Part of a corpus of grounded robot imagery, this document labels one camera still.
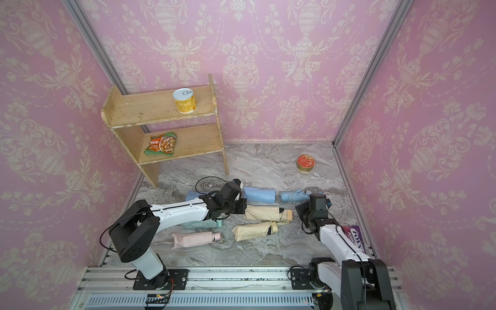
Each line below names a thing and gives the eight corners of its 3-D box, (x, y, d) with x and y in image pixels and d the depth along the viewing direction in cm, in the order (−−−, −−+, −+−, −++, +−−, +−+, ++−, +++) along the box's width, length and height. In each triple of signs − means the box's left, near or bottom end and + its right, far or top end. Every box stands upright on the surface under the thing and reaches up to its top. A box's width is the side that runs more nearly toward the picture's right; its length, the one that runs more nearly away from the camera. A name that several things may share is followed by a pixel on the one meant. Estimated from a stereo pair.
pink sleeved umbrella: (175, 251, 82) (171, 247, 78) (176, 238, 86) (172, 234, 82) (221, 243, 84) (219, 239, 80) (220, 231, 88) (219, 227, 83)
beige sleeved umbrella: (234, 242, 85) (233, 238, 81) (233, 229, 88) (232, 225, 85) (277, 235, 87) (278, 231, 83) (274, 223, 90) (275, 219, 87)
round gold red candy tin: (297, 171, 110) (299, 167, 107) (295, 159, 116) (296, 154, 112) (314, 171, 110) (316, 167, 107) (311, 159, 116) (313, 154, 112)
